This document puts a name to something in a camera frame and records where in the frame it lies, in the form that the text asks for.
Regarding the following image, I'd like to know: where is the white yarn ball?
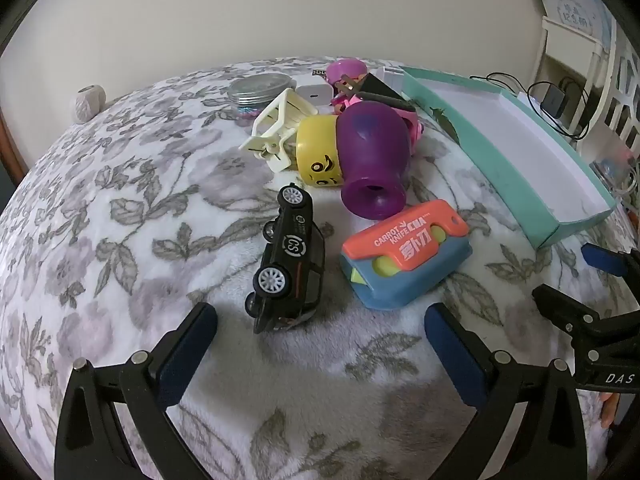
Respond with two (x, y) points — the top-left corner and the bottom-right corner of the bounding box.
(75, 85), (107, 123)

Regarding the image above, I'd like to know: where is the clear plastic bag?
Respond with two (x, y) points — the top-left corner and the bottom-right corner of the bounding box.
(590, 150), (640, 201)

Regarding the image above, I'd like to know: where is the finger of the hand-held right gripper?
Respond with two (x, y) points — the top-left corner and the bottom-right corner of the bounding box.
(531, 284), (606, 333)
(581, 243), (640, 277)

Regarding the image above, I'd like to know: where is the round metal tin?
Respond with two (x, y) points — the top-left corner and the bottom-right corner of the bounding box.
(229, 74), (294, 123)

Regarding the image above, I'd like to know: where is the black toy car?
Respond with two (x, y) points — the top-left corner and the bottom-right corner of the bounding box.
(245, 185), (327, 335)

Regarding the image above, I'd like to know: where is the white charger cube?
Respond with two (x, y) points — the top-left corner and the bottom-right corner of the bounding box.
(296, 82), (335, 108)

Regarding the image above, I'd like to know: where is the pink toy dog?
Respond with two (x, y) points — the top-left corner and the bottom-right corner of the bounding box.
(331, 76), (425, 143)

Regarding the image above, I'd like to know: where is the orange and blue toy knife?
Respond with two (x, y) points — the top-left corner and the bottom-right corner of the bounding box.
(340, 199), (473, 311)

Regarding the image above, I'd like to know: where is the cream plastic toy chair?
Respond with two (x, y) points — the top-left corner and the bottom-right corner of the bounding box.
(238, 87), (319, 173)

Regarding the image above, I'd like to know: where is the black cable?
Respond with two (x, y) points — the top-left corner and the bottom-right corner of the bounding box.
(527, 77), (591, 141)
(470, 72), (526, 96)

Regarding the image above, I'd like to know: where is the brown wooden bed frame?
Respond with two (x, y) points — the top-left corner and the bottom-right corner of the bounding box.
(0, 110), (31, 188)

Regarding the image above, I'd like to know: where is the black triangular block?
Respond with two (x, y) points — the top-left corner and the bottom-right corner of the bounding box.
(357, 74), (416, 113)

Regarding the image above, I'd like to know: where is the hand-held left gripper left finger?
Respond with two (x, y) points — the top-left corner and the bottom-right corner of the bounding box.
(56, 302), (218, 480)

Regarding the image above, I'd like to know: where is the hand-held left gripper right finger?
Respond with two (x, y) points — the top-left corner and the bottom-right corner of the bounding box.
(424, 302), (587, 480)

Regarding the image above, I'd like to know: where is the teal cardboard box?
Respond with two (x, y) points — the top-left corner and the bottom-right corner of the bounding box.
(400, 66), (618, 251)

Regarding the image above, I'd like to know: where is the wall poster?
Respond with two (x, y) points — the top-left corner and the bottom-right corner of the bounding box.
(537, 0), (621, 41)

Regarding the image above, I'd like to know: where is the black power adapter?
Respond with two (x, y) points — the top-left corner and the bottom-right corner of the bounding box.
(542, 85), (568, 118)

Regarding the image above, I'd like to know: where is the white power strip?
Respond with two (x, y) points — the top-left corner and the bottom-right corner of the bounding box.
(517, 91), (561, 121)

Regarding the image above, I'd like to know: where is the floral blanket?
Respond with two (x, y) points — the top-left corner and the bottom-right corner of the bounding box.
(0, 55), (640, 480)

